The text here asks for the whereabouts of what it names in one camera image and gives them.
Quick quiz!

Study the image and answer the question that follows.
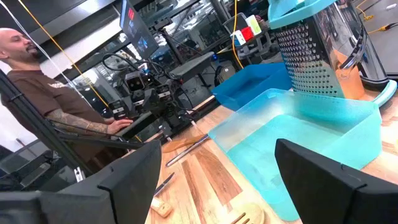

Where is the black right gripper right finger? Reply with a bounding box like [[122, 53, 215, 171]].
[[274, 138, 398, 224]]

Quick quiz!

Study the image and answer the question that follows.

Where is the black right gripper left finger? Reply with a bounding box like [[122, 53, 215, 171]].
[[0, 139, 162, 224]]

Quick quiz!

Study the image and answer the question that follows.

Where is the silver metal spoon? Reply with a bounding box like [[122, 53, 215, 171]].
[[165, 133, 211, 168]]

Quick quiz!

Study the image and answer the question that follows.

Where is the wooden spatula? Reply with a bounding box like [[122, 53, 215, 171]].
[[150, 196, 174, 218]]

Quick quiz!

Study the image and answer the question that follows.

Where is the silver metal table knife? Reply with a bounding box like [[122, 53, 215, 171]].
[[153, 172, 175, 197]]

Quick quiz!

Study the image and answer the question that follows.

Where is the wooden spork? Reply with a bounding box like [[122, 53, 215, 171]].
[[229, 202, 266, 224]]

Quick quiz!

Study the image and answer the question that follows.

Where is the teal translucent plastic bin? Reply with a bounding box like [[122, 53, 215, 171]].
[[207, 88, 383, 222]]

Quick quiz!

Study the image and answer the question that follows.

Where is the grey desk top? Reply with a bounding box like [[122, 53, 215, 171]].
[[169, 51, 216, 82]]

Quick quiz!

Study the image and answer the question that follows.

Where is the black computer monitor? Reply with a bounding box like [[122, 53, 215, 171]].
[[119, 0, 160, 60]]

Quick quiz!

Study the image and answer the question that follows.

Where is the person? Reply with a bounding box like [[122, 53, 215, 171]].
[[0, 27, 135, 175]]

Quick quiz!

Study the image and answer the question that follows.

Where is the blue plastic bin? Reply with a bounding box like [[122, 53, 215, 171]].
[[211, 63, 293, 112]]

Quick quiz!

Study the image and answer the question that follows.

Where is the white blue box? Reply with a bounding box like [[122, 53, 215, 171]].
[[230, 30, 246, 47]]

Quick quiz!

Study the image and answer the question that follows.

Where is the small red box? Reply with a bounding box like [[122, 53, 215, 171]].
[[241, 27, 254, 42]]

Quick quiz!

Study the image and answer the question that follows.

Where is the white green box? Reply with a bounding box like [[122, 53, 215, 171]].
[[245, 14, 262, 35]]

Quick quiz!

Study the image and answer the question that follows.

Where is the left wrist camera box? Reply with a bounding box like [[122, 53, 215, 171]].
[[125, 71, 146, 93]]

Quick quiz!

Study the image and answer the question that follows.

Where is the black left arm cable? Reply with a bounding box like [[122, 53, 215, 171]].
[[101, 52, 175, 82]]

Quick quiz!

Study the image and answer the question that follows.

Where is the yellow hanging cable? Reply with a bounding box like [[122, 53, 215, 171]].
[[17, 0, 110, 109], [231, 0, 245, 70]]

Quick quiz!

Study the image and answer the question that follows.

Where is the thin white cable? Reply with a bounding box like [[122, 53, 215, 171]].
[[0, 0, 86, 99]]

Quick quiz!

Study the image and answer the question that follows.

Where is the metal box grater teal handle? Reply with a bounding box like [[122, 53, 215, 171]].
[[267, 0, 398, 108]]

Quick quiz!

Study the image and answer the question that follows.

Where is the yellow extension cord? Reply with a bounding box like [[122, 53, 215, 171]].
[[355, 0, 398, 35]]

